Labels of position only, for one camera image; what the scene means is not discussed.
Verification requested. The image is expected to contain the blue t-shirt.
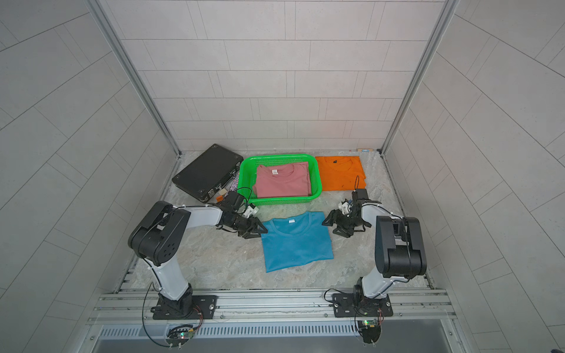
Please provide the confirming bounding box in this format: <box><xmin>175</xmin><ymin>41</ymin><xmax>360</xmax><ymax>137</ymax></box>
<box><xmin>261</xmin><ymin>212</ymin><xmax>334</xmax><ymax>273</ymax></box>

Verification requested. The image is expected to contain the green plastic basket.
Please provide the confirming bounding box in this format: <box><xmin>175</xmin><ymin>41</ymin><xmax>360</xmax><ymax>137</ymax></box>
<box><xmin>238</xmin><ymin>154</ymin><xmax>322</xmax><ymax>205</ymax></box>

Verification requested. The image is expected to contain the pink t-shirt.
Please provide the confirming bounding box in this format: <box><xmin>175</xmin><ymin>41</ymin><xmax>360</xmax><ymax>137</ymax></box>
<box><xmin>253</xmin><ymin>162</ymin><xmax>312</xmax><ymax>199</ymax></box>

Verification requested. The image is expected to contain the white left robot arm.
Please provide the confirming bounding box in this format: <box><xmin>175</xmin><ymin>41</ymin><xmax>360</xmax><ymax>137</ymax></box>
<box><xmin>128</xmin><ymin>192</ymin><xmax>268</xmax><ymax>304</ymax></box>

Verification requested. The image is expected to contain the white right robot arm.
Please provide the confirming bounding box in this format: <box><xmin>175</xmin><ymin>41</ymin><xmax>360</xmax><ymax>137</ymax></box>
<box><xmin>322</xmin><ymin>199</ymin><xmax>428</xmax><ymax>301</ymax></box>

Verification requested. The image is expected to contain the orange folded t-shirt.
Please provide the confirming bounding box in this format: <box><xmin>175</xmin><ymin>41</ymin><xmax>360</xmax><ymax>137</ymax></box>
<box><xmin>316</xmin><ymin>156</ymin><xmax>366</xmax><ymax>191</ymax></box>

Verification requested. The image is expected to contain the black ribbed hard case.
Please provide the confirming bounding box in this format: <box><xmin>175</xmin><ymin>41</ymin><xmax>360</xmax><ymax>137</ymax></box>
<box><xmin>172</xmin><ymin>144</ymin><xmax>244</xmax><ymax>203</ymax></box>

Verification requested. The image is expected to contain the right circuit board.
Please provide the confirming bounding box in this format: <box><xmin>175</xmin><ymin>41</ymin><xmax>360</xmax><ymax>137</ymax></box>
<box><xmin>356</xmin><ymin>320</ymin><xmax>382</xmax><ymax>344</ymax></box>

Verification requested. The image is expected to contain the circuit board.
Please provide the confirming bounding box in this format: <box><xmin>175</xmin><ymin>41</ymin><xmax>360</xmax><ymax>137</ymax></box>
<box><xmin>356</xmin><ymin>320</ymin><xmax>382</xmax><ymax>344</ymax></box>
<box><xmin>166</xmin><ymin>324</ymin><xmax>195</xmax><ymax>349</ymax></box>

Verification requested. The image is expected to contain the left circuit board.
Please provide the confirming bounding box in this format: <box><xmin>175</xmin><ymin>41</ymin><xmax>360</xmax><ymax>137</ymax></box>
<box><xmin>166</xmin><ymin>324</ymin><xmax>195</xmax><ymax>349</ymax></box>

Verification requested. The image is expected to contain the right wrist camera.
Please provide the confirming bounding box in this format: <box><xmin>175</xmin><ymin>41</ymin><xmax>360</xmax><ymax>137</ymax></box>
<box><xmin>338</xmin><ymin>188</ymin><xmax>369</xmax><ymax>215</ymax></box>

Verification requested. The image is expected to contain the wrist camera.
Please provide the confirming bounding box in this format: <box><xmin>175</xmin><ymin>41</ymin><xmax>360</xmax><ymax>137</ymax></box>
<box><xmin>242</xmin><ymin>204</ymin><xmax>258</xmax><ymax>219</ymax></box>
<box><xmin>338</xmin><ymin>188</ymin><xmax>369</xmax><ymax>215</ymax></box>

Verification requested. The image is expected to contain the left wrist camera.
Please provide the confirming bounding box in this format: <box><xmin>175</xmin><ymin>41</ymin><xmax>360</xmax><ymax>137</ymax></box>
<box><xmin>242</xmin><ymin>204</ymin><xmax>258</xmax><ymax>219</ymax></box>

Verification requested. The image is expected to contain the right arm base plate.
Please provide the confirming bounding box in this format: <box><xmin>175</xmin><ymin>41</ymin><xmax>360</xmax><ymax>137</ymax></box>
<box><xmin>331</xmin><ymin>292</ymin><xmax>394</xmax><ymax>318</ymax></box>

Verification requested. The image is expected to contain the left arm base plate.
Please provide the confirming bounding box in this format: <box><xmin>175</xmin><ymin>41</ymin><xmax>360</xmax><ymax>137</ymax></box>
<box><xmin>151</xmin><ymin>294</ymin><xmax>219</xmax><ymax>320</ymax></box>

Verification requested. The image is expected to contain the aluminium rail frame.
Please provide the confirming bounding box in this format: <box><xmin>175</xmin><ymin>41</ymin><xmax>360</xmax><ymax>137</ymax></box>
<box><xmin>86</xmin><ymin>288</ymin><xmax>457</xmax><ymax>342</ymax></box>

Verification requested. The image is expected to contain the left aluminium corner post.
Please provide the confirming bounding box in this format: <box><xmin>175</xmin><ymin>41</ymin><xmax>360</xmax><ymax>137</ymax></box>
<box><xmin>85</xmin><ymin>0</ymin><xmax>182</xmax><ymax>159</ymax></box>

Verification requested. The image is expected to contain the aluminium corner post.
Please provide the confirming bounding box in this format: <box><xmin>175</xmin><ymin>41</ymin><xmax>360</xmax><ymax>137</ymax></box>
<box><xmin>85</xmin><ymin>0</ymin><xmax>182</xmax><ymax>159</ymax></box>
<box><xmin>380</xmin><ymin>0</ymin><xmax>458</xmax><ymax>156</ymax></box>

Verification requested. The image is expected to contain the right aluminium corner post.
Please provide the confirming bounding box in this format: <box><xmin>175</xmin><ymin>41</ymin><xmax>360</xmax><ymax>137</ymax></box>
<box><xmin>380</xmin><ymin>0</ymin><xmax>458</xmax><ymax>156</ymax></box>

